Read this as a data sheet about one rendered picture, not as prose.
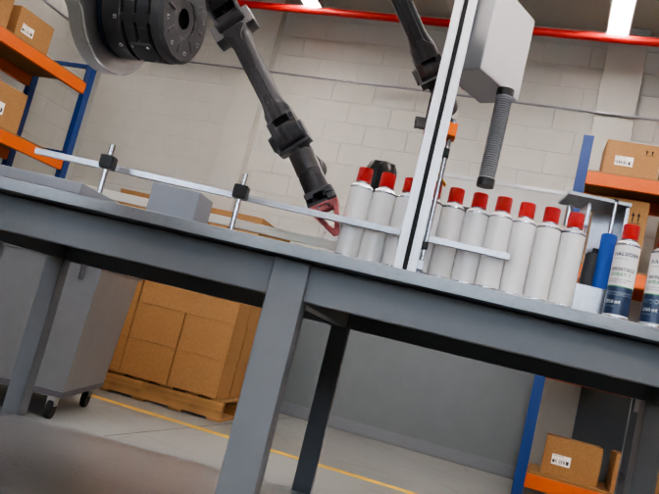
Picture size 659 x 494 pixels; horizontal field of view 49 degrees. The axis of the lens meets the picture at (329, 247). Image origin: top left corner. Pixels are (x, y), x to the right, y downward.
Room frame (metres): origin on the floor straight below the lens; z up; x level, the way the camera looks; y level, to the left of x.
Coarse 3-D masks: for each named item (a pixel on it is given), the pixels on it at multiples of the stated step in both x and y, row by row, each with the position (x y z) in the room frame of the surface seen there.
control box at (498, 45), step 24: (480, 0) 1.39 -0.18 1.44; (504, 0) 1.39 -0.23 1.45; (480, 24) 1.38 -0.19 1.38; (504, 24) 1.40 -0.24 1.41; (528, 24) 1.47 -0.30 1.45; (480, 48) 1.37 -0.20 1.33; (504, 48) 1.41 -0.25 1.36; (528, 48) 1.48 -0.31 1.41; (480, 72) 1.38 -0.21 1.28; (504, 72) 1.43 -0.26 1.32; (480, 96) 1.51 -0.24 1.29
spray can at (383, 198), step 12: (384, 180) 1.55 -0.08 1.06; (384, 192) 1.54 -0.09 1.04; (372, 204) 1.55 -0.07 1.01; (384, 204) 1.54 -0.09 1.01; (372, 216) 1.55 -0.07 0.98; (384, 216) 1.54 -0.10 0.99; (372, 240) 1.54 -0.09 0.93; (384, 240) 1.56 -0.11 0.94; (360, 252) 1.56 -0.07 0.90; (372, 252) 1.54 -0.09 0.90
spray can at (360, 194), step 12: (360, 168) 1.56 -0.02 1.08; (360, 180) 1.55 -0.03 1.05; (360, 192) 1.54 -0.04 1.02; (372, 192) 1.56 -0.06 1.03; (348, 204) 1.55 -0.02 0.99; (360, 204) 1.54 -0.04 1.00; (348, 216) 1.55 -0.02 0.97; (360, 216) 1.55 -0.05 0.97; (348, 228) 1.54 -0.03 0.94; (360, 228) 1.55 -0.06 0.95; (348, 240) 1.54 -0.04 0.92; (360, 240) 1.56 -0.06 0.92; (336, 252) 1.55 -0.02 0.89; (348, 252) 1.54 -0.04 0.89
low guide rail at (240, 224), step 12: (108, 192) 1.67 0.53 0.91; (120, 192) 1.67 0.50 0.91; (132, 204) 1.67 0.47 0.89; (144, 204) 1.66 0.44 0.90; (216, 216) 1.64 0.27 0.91; (240, 228) 1.63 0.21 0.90; (252, 228) 1.63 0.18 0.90; (264, 228) 1.62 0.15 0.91; (276, 228) 1.62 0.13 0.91; (300, 240) 1.61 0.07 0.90; (312, 240) 1.61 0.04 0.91; (324, 240) 1.61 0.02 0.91
